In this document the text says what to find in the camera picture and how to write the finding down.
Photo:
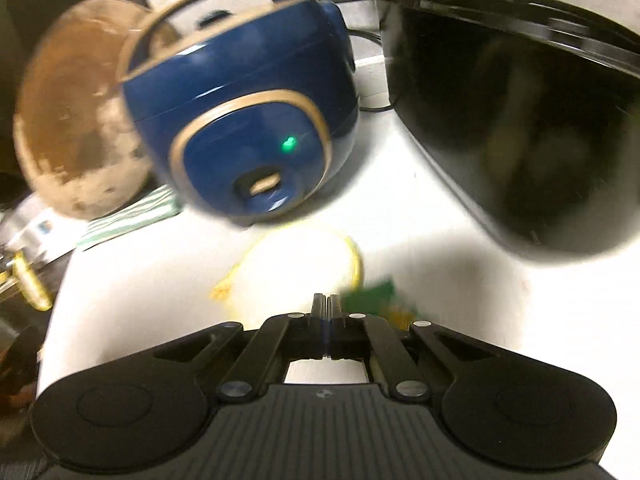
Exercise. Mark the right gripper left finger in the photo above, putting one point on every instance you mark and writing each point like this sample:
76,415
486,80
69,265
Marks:
306,335

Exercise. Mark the round wooden cutting board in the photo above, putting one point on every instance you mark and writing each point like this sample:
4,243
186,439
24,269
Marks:
75,143

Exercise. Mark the long green snack wrapper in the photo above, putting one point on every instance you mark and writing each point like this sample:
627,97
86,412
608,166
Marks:
382,299

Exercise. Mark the green striped knitted cloth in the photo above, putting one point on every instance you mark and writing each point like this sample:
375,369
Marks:
158,205

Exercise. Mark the blue small rice cooker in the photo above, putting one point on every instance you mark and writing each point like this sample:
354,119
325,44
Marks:
251,114

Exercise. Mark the yellow rimmed scrub pad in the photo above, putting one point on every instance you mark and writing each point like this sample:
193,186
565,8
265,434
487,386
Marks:
277,276

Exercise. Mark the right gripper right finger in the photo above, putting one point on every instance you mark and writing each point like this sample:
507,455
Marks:
348,339

